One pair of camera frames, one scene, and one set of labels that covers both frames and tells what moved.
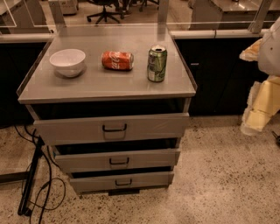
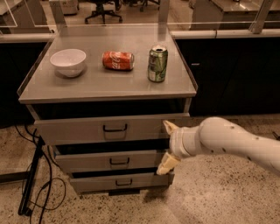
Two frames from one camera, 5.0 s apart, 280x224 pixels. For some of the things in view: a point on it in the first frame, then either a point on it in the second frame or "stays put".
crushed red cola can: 117,60 stays put
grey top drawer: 83,130 stays put
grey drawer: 118,159 stays put
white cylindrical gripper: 270,55 → 175,143
